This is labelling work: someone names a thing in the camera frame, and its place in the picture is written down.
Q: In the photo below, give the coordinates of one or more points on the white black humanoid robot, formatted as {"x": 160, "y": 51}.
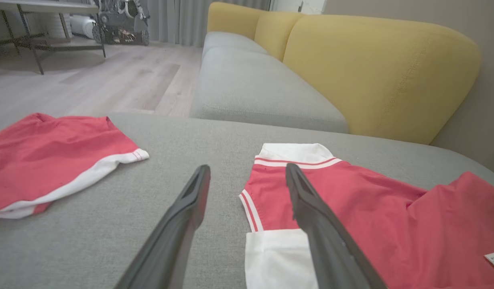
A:
{"x": 136, "y": 8}

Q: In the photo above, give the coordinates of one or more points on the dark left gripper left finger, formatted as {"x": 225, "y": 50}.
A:
{"x": 178, "y": 224}

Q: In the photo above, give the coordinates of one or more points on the red basketball jersey number 23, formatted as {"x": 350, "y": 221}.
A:
{"x": 375, "y": 216}

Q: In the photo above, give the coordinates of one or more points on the tracked robot vehicle base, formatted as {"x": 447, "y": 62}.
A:
{"x": 122, "y": 34}

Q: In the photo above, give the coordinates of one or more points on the white cylindrical appliance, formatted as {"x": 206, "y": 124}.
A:
{"x": 83, "y": 26}

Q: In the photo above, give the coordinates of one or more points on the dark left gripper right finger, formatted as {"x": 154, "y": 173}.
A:
{"x": 323, "y": 233}

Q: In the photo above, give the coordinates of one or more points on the grey curtain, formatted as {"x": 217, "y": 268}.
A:
{"x": 182, "y": 20}

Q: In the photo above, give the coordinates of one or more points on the red shorts with white trim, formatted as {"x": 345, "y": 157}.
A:
{"x": 50, "y": 156}

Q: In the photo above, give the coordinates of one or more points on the yellow sofa back cushion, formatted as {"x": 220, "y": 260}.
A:
{"x": 275, "y": 32}
{"x": 230, "y": 18}
{"x": 383, "y": 76}

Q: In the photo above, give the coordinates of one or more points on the metal leg coffee table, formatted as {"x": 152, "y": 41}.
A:
{"x": 42, "y": 6}

